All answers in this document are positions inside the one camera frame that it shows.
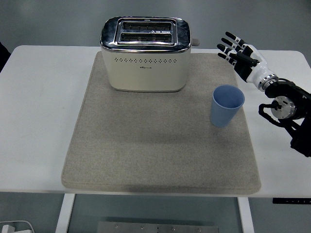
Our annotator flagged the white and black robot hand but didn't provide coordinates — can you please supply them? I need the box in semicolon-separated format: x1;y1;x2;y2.
217;31;271;86

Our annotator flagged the blue plastic cup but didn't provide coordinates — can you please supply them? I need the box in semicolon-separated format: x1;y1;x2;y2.
210;84;245;128

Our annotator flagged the cream and chrome toaster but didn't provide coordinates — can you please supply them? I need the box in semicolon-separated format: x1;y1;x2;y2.
100;16;202;93

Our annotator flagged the beige fabric mat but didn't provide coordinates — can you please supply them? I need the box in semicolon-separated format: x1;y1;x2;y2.
60;52;262;195

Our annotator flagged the black table control panel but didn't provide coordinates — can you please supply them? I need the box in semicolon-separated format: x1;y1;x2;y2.
272;198;311;205

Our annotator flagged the white table leg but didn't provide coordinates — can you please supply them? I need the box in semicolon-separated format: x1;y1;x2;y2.
55;194;76;233
237;197;255;233

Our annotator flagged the white plastic device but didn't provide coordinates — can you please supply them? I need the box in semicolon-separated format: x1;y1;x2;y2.
0;220;35;233

